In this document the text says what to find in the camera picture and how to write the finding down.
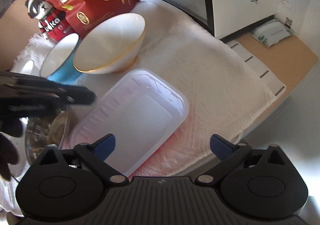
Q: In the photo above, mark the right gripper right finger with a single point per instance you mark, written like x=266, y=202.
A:
x=230, y=155

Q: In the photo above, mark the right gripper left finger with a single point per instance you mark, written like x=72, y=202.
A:
x=93, y=156

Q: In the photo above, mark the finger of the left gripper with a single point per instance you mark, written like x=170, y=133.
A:
x=70, y=95

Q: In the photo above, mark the white paper cup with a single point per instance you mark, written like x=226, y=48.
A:
x=26, y=67

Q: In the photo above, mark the blue ceramic bowl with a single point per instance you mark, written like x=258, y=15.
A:
x=58, y=64

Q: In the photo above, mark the stainless steel bowl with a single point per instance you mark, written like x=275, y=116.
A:
x=44, y=131

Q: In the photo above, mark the white gold-rimmed bowl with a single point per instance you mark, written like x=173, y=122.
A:
x=112, y=46

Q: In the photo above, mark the white plastic tray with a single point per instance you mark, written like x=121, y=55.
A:
x=142, y=111

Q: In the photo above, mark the white textured cloth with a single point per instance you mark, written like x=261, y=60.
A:
x=225, y=95

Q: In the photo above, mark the white striped paper strip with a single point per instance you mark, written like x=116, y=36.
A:
x=264, y=73

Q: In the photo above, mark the green white wipes pack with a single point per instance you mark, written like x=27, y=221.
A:
x=271, y=33

